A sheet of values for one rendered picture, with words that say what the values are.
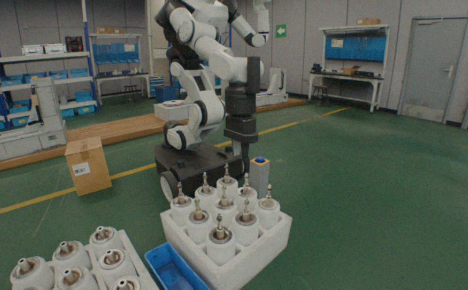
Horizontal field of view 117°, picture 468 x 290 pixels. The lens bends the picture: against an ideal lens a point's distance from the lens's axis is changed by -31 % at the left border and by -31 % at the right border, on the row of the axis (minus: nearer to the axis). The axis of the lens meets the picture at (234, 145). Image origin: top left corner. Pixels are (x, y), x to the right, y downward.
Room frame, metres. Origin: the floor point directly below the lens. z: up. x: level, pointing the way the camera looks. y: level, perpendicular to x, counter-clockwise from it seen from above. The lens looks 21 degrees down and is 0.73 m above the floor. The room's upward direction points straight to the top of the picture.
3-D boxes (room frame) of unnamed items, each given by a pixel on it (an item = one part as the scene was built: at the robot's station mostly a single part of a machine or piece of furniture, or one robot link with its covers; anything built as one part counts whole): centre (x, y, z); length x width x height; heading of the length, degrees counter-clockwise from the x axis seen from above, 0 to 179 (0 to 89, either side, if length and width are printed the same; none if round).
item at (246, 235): (0.54, -0.04, 0.16); 0.10 x 0.10 x 0.18
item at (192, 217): (0.55, 0.12, 0.25); 0.08 x 0.08 x 0.01
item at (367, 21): (4.37, -3.00, 1.96); 0.46 x 0.28 x 0.16; 37
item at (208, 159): (1.31, 0.33, 0.19); 0.64 x 0.52 x 0.33; 41
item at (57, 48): (3.78, 3.74, 1.42); 0.43 x 0.37 x 0.19; 44
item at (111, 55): (5.37, 3.15, 0.94); 1.40 x 0.70 x 1.88; 131
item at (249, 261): (0.63, 0.04, 0.09); 0.39 x 0.39 x 0.18; 43
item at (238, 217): (0.54, -0.04, 0.25); 0.08 x 0.08 x 0.01
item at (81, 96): (4.08, 3.46, 0.36); 0.50 x 0.38 x 0.21; 41
